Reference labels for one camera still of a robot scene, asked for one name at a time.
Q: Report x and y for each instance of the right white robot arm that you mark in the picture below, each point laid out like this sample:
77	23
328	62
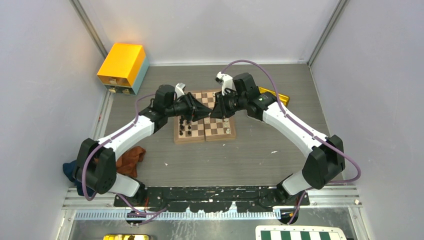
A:
324	160

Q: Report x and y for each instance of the green white checkered board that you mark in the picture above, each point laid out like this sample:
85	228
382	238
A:
298	232

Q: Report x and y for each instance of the yellow teal drawer box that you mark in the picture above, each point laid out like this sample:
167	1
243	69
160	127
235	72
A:
124	68

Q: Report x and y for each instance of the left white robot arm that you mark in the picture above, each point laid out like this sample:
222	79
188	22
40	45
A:
96	161

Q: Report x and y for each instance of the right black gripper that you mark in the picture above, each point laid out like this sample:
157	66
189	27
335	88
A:
220	110

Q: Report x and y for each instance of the gold tin front edge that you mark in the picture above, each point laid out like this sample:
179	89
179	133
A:
121	236

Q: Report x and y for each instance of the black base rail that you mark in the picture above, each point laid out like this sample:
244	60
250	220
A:
212	199

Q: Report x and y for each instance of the dark blue cloth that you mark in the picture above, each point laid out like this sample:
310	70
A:
68	169

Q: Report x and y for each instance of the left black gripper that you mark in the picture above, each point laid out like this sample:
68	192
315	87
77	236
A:
196	110

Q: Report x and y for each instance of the orange cloth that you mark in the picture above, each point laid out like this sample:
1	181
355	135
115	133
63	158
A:
127	163

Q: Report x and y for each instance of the wooden chess board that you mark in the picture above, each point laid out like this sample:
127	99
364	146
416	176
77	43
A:
199	131

